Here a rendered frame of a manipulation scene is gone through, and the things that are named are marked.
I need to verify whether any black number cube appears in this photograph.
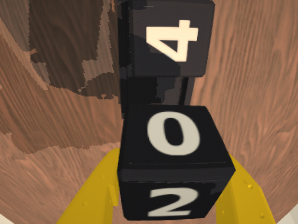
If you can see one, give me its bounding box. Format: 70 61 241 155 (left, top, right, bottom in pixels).
129 0 215 78
117 104 236 221

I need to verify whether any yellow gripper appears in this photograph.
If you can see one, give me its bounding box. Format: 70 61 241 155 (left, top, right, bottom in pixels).
56 148 276 224

